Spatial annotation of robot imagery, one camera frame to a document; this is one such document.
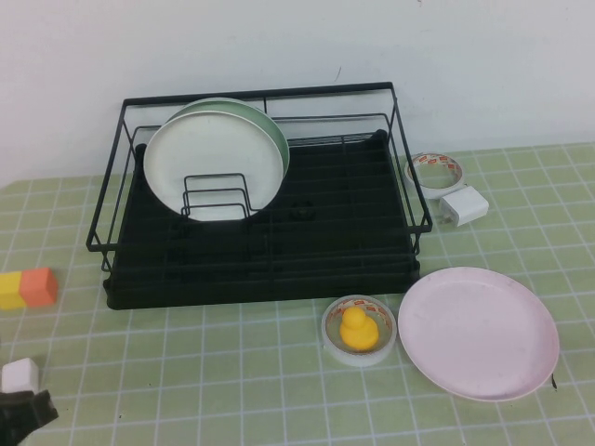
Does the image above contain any translucent tape roll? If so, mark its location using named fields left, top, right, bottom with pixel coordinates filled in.
left=321, top=293, right=400, bottom=369

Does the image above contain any black wire dish rack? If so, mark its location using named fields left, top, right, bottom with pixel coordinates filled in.
left=86, top=82, right=433, bottom=280

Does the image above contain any pink round plate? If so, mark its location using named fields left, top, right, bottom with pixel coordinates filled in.
left=397, top=266, right=561, bottom=403

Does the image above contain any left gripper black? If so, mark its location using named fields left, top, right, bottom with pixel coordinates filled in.
left=0, top=388, right=60, bottom=443

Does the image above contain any white round plate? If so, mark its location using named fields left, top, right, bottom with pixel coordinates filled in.
left=142, top=110, right=285, bottom=223

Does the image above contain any white cube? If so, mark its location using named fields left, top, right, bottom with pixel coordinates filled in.
left=0, top=357, right=39, bottom=394

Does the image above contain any yellow cube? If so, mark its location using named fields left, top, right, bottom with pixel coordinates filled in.
left=0, top=271, right=25, bottom=311

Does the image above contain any yellow rubber duck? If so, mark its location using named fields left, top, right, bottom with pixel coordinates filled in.
left=338, top=306, right=378, bottom=350

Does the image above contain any white power adapter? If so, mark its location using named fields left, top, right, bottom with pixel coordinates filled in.
left=434, top=186, right=490, bottom=229

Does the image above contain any black drip tray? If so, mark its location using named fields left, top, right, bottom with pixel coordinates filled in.
left=102, top=129, right=423, bottom=310

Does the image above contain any green checked tablecloth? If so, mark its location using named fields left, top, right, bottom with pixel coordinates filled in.
left=0, top=141, right=595, bottom=446

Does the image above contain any white tape roll orange print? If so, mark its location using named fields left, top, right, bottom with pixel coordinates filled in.
left=403, top=151, right=467, bottom=201

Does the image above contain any orange cube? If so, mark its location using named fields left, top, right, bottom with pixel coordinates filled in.
left=19, top=267, right=60, bottom=308

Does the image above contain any green round plate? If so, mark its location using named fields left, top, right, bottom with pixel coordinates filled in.
left=178, top=97, right=292, bottom=208

